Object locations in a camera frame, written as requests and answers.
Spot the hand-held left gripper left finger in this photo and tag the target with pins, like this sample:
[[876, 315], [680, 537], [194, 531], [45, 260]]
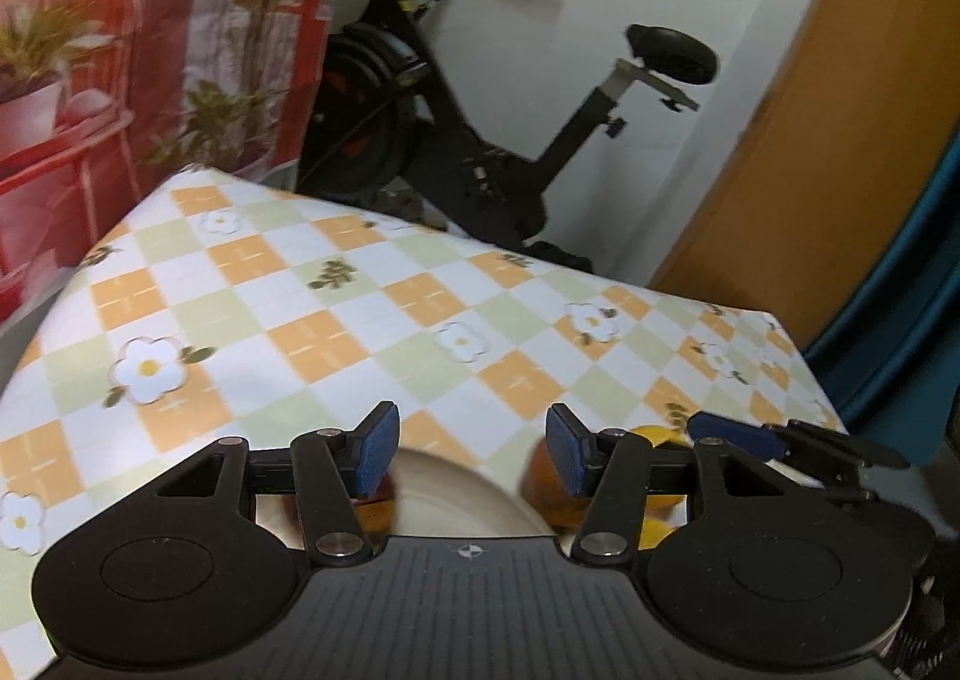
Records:
[[379, 451]]

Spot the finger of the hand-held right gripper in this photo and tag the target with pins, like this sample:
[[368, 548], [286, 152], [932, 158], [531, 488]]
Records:
[[731, 434]]

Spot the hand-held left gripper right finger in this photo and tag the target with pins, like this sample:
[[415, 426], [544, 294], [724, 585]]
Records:
[[566, 451]]

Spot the cream round plate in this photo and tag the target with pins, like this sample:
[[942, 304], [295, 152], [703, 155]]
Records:
[[450, 500]]

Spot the yellow lemon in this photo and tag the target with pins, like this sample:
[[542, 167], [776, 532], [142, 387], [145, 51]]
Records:
[[658, 531]]

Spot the small orange mandarin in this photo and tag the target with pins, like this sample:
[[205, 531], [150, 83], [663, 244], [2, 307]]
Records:
[[375, 506], [551, 492]]

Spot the checkered flower tablecloth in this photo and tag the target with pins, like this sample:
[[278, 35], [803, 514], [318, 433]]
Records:
[[337, 335]]

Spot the teal curtain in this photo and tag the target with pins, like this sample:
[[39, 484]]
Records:
[[915, 290]]

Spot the black exercise bike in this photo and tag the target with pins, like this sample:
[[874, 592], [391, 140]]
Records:
[[487, 155]]

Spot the wooden door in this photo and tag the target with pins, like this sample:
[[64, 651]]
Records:
[[825, 125]]

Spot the printed red wall cloth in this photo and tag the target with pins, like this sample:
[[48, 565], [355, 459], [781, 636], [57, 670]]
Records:
[[150, 13]]

